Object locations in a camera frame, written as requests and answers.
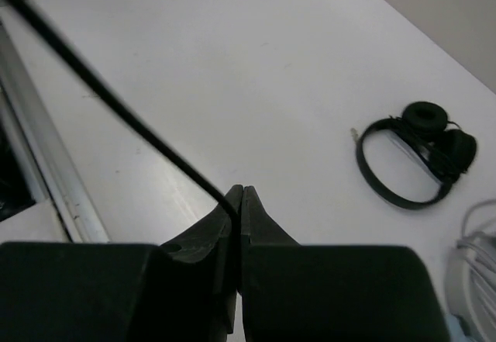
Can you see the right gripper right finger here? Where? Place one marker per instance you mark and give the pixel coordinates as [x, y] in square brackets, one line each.
[295, 292]

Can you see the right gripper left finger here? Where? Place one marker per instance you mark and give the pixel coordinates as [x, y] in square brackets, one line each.
[183, 290]

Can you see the pink blue cat-ear headphones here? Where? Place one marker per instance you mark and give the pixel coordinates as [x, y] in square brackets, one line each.
[456, 331]

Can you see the small black headphones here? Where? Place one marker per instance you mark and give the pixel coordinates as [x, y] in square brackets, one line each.
[439, 143]

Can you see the white grey headset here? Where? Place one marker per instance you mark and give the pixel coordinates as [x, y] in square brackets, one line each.
[470, 276]

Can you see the aluminium rail at front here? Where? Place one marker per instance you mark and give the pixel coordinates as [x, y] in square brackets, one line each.
[50, 173]

